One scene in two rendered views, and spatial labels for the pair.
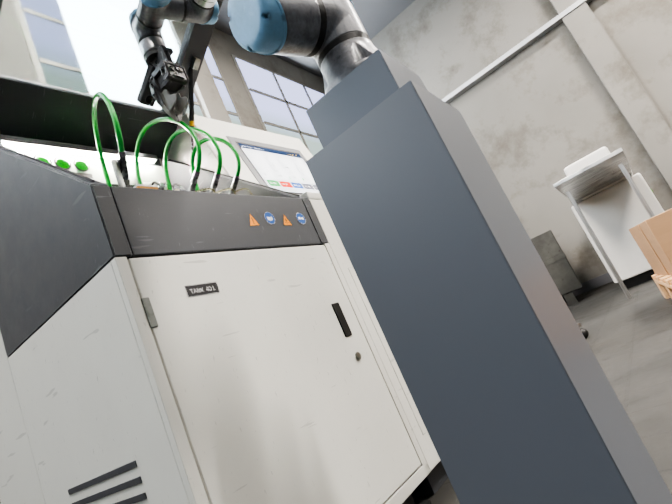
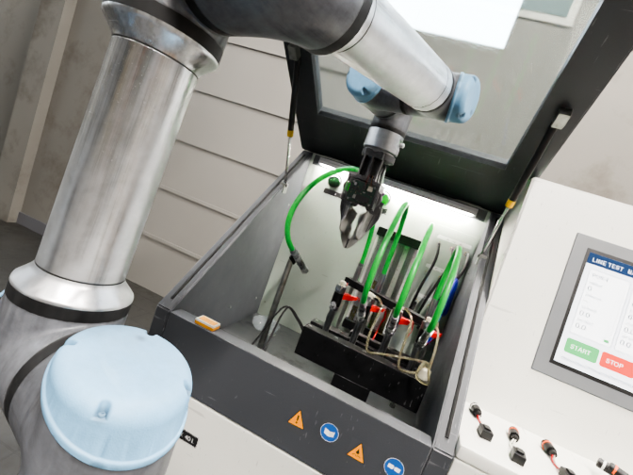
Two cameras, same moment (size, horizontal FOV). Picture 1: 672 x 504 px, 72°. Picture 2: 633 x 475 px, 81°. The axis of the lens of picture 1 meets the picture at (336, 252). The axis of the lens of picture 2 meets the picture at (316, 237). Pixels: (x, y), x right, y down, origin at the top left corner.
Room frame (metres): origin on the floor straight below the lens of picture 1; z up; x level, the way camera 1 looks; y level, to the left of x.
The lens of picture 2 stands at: (0.86, -0.51, 1.32)
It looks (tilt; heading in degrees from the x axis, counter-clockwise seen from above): 6 degrees down; 73
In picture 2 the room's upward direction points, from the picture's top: 20 degrees clockwise
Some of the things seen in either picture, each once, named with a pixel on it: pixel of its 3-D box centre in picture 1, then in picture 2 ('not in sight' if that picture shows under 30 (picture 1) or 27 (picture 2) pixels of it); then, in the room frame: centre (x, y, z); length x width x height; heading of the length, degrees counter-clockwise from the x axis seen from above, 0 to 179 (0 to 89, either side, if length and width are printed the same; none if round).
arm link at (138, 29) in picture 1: (146, 29); (396, 106); (1.16, 0.24, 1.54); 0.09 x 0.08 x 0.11; 39
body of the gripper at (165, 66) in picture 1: (164, 72); (368, 180); (1.15, 0.24, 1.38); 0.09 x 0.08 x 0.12; 57
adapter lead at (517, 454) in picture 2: not in sight; (515, 443); (1.56, 0.02, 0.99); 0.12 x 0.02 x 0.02; 51
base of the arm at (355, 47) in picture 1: (354, 72); not in sight; (0.84, -0.18, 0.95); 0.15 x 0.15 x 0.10
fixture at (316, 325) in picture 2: not in sight; (356, 372); (1.36, 0.35, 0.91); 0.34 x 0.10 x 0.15; 147
